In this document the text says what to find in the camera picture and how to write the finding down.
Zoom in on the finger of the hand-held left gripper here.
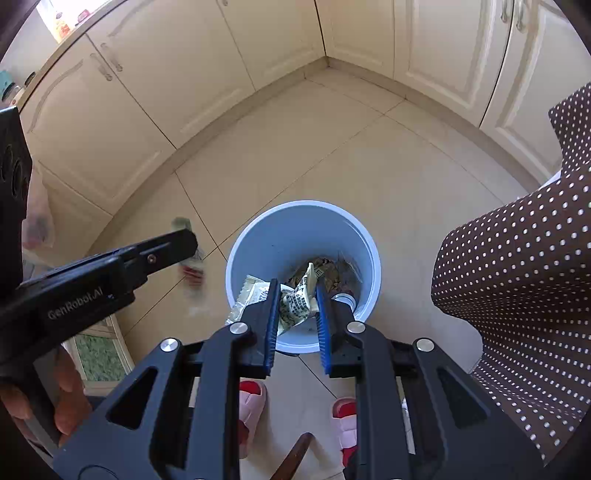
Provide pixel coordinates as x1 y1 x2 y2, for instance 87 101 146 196
121 227 199 291

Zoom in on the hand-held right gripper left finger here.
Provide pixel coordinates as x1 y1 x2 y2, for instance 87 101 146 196
53 278 282 480

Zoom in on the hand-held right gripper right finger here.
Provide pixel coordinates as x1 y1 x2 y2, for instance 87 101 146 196
315 282 548 480

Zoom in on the white printed snack wrapper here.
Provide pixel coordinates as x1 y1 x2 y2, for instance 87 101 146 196
225 262 320 335

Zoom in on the yellow snack wrapper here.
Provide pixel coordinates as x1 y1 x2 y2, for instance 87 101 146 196
286 255 345 296

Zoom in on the blue trash bin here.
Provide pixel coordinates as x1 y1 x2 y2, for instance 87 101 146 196
225 200 383 355

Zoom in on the person's left hand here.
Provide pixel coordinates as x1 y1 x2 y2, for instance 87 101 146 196
0 346 93 437

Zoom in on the green patterned glass door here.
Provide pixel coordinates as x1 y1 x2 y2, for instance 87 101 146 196
65 314 132 384

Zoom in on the pink slipper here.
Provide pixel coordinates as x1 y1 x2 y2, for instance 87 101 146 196
332 396 358 467
238 379 267 460

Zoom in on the brown wooden chair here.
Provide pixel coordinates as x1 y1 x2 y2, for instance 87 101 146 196
276 431 315 480

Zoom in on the brown polka dot tablecloth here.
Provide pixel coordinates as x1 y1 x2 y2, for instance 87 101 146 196
431 83 591 462

